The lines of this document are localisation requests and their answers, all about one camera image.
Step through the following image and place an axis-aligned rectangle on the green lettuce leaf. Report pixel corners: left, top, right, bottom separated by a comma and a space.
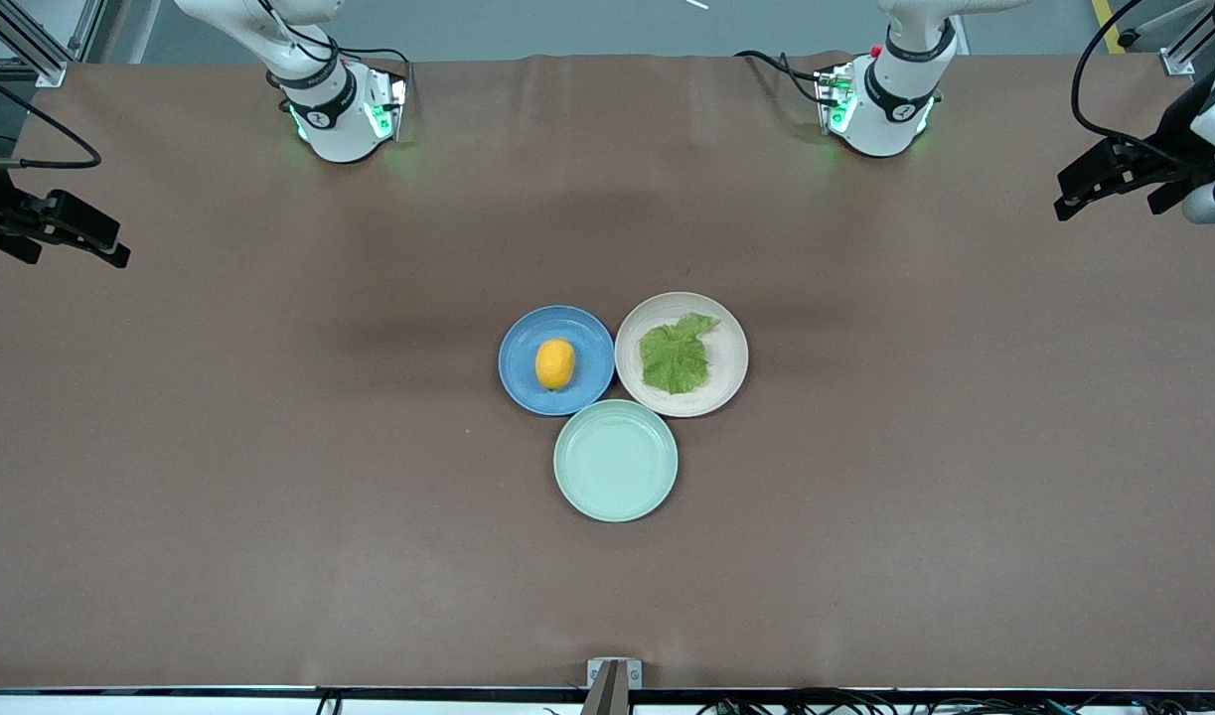
638, 312, 722, 396

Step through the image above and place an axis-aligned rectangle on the yellow lemon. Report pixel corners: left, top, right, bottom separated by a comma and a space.
534, 338, 577, 391

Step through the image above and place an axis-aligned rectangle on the brown table cover sheet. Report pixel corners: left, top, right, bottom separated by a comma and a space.
0, 52, 1215, 691

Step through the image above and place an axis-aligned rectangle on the beige plate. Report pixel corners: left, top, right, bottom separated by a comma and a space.
614, 291, 750, 419

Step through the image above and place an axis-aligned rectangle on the blue plate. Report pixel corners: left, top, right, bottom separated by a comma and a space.
498, 305, 617, 417

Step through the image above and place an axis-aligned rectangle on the mint green plate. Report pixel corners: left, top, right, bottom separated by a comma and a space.
552, 399, 680, 523

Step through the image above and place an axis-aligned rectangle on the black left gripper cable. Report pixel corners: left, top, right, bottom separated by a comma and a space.
1070, 0, 1189, 160

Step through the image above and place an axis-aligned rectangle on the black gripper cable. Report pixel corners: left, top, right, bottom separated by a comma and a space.
1070, 0, 1189, 160
0, 65, 103, 171

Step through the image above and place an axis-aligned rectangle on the aluminium frame profile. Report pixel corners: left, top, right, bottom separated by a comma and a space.
0, 0, 107, 88
1119, 0, 1215, 77

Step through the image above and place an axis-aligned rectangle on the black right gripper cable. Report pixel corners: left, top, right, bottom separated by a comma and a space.
0, 65, 103, 171

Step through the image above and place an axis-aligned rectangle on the black right arm base cable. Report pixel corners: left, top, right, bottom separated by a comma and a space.
257, 0, 412, 112

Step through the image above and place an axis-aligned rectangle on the black arm base cable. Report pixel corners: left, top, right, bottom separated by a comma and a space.
257, 0, 412, 112
733, 49, 856, 108

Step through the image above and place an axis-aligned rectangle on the black left arm base cable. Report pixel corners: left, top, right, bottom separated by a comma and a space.
733, 49, 856, 108

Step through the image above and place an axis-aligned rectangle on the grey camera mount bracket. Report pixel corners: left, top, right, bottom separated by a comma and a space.
579, 657, 644, 715

